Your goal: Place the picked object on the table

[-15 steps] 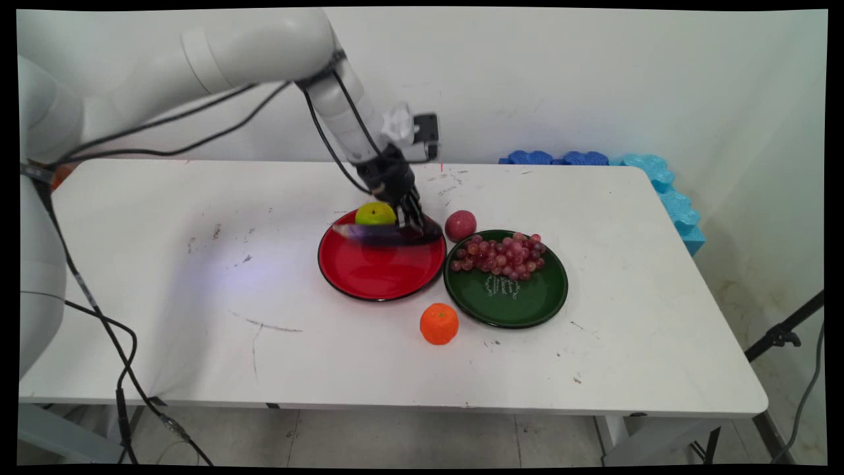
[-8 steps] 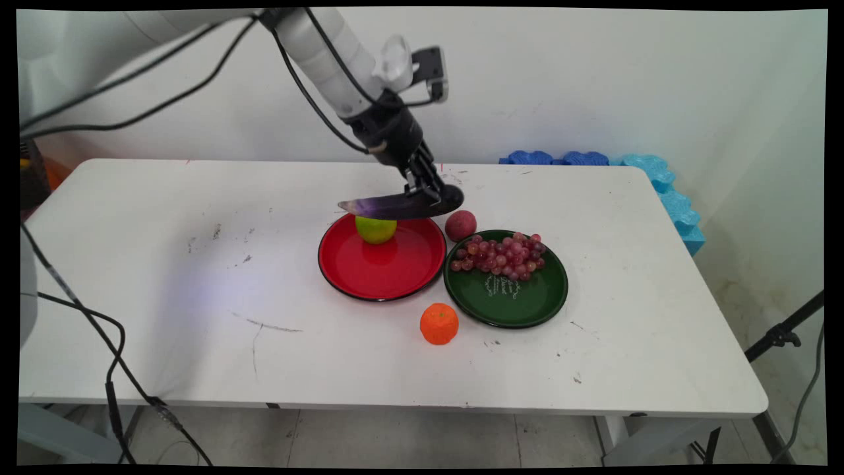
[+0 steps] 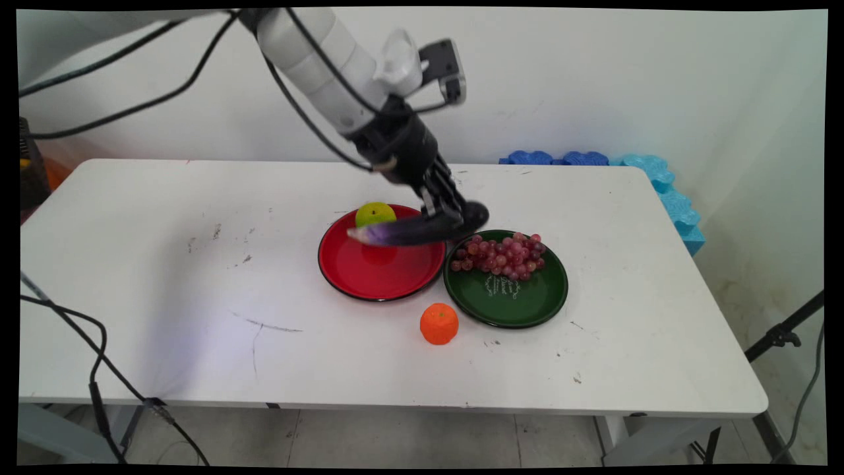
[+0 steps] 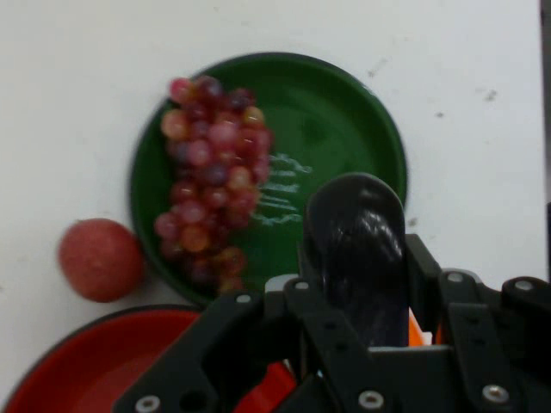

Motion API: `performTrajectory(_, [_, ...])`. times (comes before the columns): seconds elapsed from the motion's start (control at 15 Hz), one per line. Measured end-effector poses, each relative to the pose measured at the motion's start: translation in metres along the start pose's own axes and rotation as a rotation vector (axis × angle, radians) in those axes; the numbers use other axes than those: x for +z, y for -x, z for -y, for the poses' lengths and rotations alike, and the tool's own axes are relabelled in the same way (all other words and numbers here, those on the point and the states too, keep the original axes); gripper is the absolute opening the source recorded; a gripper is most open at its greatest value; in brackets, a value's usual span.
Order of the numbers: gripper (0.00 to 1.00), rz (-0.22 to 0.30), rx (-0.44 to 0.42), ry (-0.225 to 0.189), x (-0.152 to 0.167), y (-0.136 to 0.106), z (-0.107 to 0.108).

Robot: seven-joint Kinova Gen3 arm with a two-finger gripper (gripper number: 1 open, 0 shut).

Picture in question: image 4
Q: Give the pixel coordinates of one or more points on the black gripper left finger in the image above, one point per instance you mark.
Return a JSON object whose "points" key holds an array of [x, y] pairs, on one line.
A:
{"points": [[241, 327]]}

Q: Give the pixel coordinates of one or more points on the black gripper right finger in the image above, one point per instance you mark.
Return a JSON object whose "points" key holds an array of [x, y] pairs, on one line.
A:
{"points": [[486, 335]]}

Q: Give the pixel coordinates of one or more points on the dark purple eggplant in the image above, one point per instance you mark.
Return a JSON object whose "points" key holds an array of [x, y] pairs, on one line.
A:
{"points": [[357, 241]]}

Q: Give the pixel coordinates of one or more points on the orange mandarin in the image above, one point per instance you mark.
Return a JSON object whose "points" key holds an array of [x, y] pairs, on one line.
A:
{"points": [[415, 336]]}

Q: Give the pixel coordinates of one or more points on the red round plate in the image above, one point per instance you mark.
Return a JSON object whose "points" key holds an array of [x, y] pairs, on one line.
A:
{"points": [[94, 365]]}

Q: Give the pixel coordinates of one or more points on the red apple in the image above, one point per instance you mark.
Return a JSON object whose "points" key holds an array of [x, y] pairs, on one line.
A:
{"points": [[101, 260]]}

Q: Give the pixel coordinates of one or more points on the red grape bunch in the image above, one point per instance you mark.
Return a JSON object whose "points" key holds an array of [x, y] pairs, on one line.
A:
{"points": [[215, 172]]}

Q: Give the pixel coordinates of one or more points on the green round plate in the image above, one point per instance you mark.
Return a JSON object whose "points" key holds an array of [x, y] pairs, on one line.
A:
{"points": [[327, 125]]}

